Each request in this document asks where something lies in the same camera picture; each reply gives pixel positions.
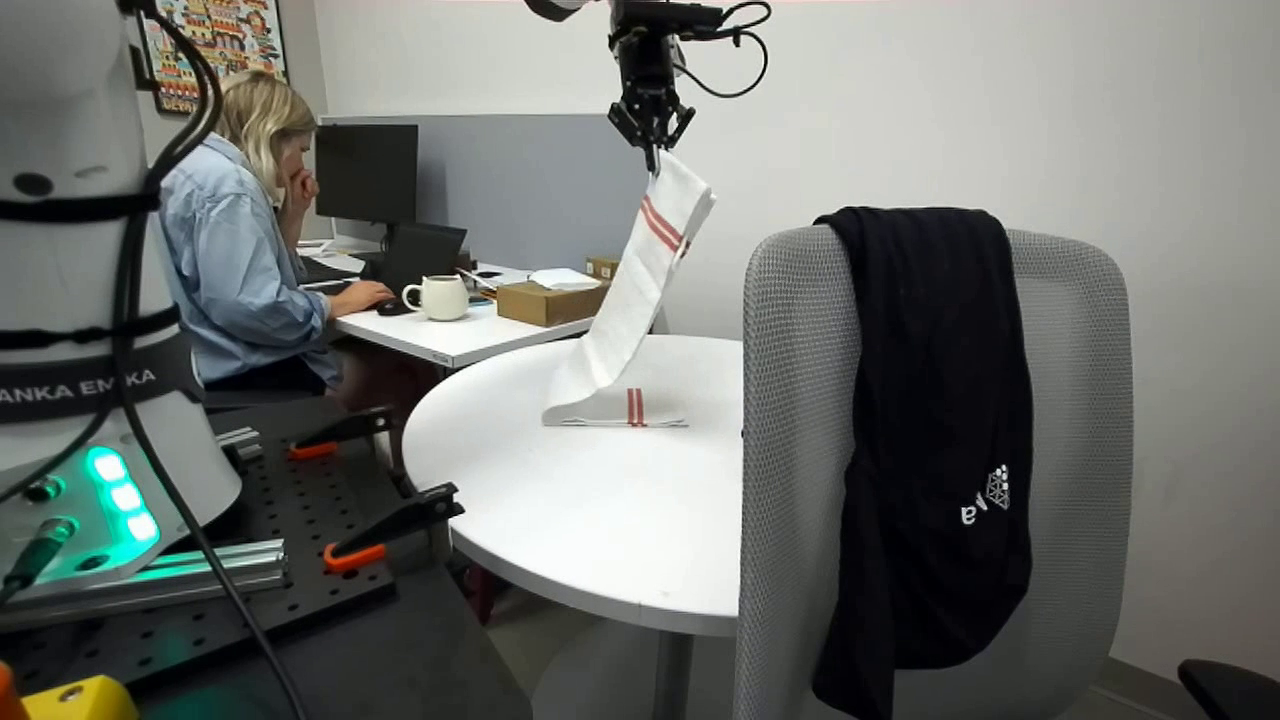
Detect black chair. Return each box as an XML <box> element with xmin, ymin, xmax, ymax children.
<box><xmin>1177</xmin><ymin>655</ymin><xmax>1280</xmax><ymax>720</ymax></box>

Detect black garment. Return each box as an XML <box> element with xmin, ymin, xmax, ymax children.
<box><xmin>807</xmin><ymin>198</ymin><xmax>1040</xmax><ymax>720</ymax></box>

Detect grey office chair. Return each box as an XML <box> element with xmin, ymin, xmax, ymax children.
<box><xmin>730</xmin><ymin>217</ymin><xmax>1137</xmax><ymax>720</ymax></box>

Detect orange object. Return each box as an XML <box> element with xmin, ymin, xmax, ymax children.
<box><xmin>0</xmin><ymin>655</ymin><xmax>31</xmax><ymax>720</ymax></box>

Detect black desk device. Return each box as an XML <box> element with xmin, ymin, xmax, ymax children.
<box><xmin>358</xmin><ymin>217</ymin><xmax>476</xmax><ymax>316</ymax></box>

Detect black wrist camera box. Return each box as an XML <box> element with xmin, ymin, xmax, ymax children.
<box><xmin>608</xmin><ymin>0</ymin><xmax>730</xmax><ymax>42</ymax></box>

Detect orange and black clamp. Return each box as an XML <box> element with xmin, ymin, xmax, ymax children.
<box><xmin>287</xmin><ymin>404</ymin><xmax>398</xmax><ymax>468</ymax></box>
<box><xmin>320</xmin><ymin>481</ymin><xmax>467</xmax><ymax>579</ymax></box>

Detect grey pegboard panel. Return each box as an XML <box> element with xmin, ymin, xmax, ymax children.
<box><xmin>130</xmin><ymin>382</ymin><xmax>536</xmax><ymax>720</ymax></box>

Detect colourful wall poster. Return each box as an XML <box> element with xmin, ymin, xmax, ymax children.
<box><xmin>134</xmin><ymin>0</ymin><xmax>290</xmax><ymax>121</ymax></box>

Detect white office desk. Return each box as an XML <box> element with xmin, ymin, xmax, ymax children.
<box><xmin>295</xmin><ymin>234</ymin><xmax>608</xmax><ymax>374</ymax></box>

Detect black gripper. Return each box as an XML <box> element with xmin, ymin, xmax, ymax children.
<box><xmin>605</xmin><ymin>28</ymin><xmax>698</xmax><ymax>174</ymax></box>

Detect white cloth with red stripes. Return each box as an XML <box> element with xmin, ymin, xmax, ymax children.
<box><xmin>539</xmin><ymin>148</ymin><xmax>719</xmax><ymax>434</ymax></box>

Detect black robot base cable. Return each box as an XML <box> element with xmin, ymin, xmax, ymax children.
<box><xmin>112</xmin><ymin>0</ymin><xmax>308</xmax><ymax>720</ymax></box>

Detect black computer monitor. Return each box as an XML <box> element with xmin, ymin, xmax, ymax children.
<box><xmin>311</xmin><ymin>121</ymin><xmax>424</xmax><ymax>229</ymax></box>

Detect yellow plastic object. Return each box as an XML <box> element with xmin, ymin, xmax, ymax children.
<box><xmin>15</xmin><ymin>672</ymin><xmax>145</xmax><ymax>720</ymax></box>

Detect large cardboard box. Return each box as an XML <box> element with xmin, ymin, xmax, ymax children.
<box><xmin>493</xmin><ymin>271</ymin><xmax>617</xmax><ymax>331</ymax></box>

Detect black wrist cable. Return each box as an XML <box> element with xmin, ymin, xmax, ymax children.
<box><xmin>672</xmin><ymin>0</ymin><xmax>781</xmax><ymax>104</ymax></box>

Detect aluminium rail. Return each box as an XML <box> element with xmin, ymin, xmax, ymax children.
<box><xmin>0</xmin><ymin>537</ymin><xmax>290</xmax><ymax>632</ymax></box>

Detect black perforated breadboard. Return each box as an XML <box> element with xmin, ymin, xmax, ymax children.
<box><xmin>0</xmin><ymin>414</ymin><xmax>464</xmax><ymax>691</ymax></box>

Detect white mug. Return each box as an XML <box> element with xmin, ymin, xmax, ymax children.
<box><xmin>396</xmin><ymin>266</ymin><xmax>476</xmax><ymax>326</ymax></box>

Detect seated woman in blue shirt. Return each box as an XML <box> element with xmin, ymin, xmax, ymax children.
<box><xmin>155</xmin><ymin>68</ymin><xmax>398</xmax><ymax>400</ymax></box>

